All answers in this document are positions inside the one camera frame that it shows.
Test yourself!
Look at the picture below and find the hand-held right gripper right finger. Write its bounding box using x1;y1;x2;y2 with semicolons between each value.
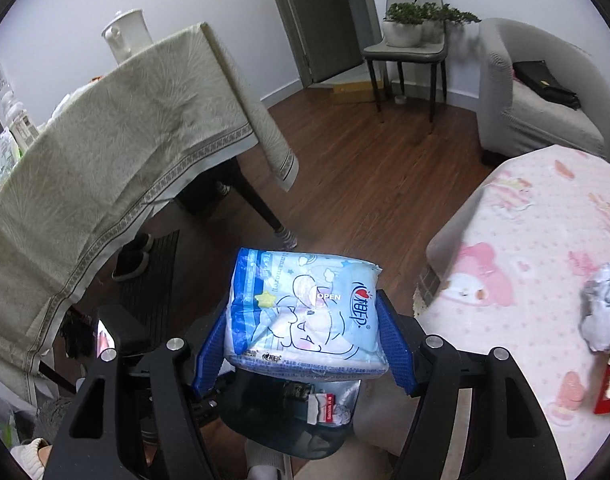
376;289;568;480

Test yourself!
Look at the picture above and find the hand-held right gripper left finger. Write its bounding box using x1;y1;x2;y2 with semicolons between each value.
44;305;236;480

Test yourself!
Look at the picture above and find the small white carton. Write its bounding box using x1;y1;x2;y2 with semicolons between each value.
307;392;338;426

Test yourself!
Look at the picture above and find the blue tissue packet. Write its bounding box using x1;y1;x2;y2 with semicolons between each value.
224;246;390;378

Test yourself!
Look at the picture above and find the black waste bin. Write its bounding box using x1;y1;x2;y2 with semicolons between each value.
205;375;363;461

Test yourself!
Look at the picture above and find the dark floor mat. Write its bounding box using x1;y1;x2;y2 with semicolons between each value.
117;230;180;331

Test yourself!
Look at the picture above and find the black shoe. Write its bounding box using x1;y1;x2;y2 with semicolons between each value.
111;250;150;282
120;232;156;261

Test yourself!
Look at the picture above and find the cream lace tablecloth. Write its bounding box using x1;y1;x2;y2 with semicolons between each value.
412;265;438;318

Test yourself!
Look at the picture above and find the grey fluffy rug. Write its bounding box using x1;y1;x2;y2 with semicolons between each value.
35;395;76;446

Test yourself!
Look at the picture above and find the dark wooden table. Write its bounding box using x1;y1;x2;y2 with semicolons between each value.
172;157;298;251

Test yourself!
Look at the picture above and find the pink printed tablecloth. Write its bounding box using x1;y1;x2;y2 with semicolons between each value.
417;144;610;480

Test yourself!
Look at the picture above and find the beige tablecloth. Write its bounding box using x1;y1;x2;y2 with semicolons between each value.
0;21;300;403

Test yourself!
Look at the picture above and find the green bottle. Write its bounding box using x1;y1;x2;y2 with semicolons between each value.
0;130;23;188

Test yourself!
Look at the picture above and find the crumpled paper ball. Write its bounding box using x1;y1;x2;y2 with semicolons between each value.
580;261;610;353

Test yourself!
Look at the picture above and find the white and red carton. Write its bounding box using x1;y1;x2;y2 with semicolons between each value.
592;357;610;416

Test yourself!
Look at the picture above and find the clear plastic bottle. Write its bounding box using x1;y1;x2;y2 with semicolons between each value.
0;62;40;148

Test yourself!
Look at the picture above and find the flat cardboard box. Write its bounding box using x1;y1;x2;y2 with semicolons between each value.
332;77;390;106

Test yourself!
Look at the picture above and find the grey armchair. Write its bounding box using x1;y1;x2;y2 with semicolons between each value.
477;17;610;166

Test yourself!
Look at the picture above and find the white kettle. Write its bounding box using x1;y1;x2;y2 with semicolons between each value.
101;7;153;65

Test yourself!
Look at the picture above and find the black bag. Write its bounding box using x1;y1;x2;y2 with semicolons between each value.
512;60;583;110

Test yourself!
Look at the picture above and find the potted plant in white pot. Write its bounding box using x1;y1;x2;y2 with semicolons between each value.
382;2;426;48

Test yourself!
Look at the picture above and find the potted plant in grey pot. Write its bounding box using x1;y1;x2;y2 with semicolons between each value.
420;2;483;45

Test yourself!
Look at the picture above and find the grey door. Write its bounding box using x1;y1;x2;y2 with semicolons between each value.
260;0;380;88

